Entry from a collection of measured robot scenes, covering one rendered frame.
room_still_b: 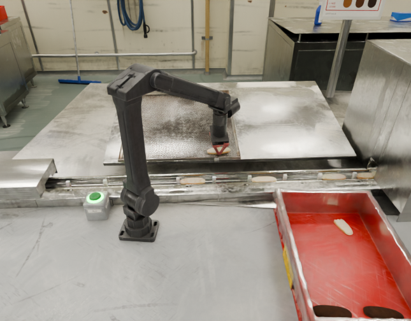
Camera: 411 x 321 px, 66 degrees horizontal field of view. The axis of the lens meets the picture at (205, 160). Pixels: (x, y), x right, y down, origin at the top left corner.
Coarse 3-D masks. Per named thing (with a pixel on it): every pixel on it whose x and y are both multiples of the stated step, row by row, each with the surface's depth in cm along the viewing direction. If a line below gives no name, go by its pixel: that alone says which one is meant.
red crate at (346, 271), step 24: (288, 216) 112; (312, 216) 112; (336, 216) 112; (360, 216) 112; (312, 240) 103; (336, 240) 103; (360, 240) 103; (312, 264) 95; (336, 264) 95; (360, 264) 95; (384, 264) 95; (312, 288) 89; (336, 288) 89; (360, 288) 89; (384, 288) 89; (360, 312) 83; (408, 312) 83
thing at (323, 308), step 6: (318, 306) 84; (324, 306) 83; (330, 306) 83; (336, 306) 83; (366, 306) 84; (372, 306) 84; (378, 306) 84; (318, 312) 82; (324, 312) 82; (330, 312) 82; (336, 312) 82; (342, 312) 82; (348, 312) 82; (366, 312) 82; (372, 312) 82; (378, 312) 82; (384, 312) 82; (390, 312) 82; (396, 312) 82; (396, 318) 81; (402, 318) 81
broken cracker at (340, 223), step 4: (336, 220) 109; (340, 220) 109; (336, 224) 108; (340, 224) 108; (344, 224) 108; (340, 228) 107; (344, 228) 106; (348, 228) 106; (344, 232) 105; (348, 232) 105; (352, 232) 105
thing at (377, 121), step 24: (384, 48) 115; (408, 48) 115; (360, 72) 131; (384, 72) 115; (408, 72) 102; (360, 96) 132; (384, 96) 115; (408, 96) 102; (360, 120) 132; (384, 120) 116; (408, 120) 103; (360, 144) 133; (384, 144) 116; (408, 144) 103; (384, 168) 116; (408, 168) 103; (408, 192) 104; (408, 216) 109
